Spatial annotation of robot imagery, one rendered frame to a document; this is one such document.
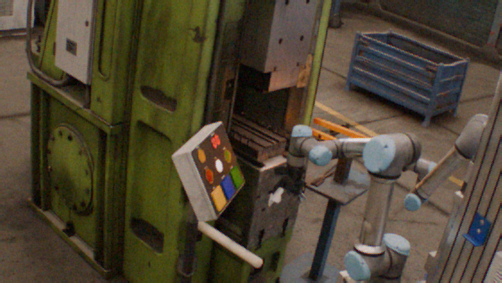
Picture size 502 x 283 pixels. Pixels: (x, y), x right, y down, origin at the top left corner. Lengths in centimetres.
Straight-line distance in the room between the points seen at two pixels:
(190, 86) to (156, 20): 40
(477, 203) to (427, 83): 452
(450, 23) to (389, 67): 454
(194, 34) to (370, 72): 452
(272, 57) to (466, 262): 122
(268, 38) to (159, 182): 92
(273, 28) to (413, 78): 413
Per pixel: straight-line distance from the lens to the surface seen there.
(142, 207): 319
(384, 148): 194
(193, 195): 229
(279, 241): 324
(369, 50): 686
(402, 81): 669
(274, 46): 264
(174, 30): 273
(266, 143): 289
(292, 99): 314
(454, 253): 220
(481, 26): 1081
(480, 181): 207
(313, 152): 226
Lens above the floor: 217
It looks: 24 degrees down
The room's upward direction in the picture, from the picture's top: 9 degrees clockwise
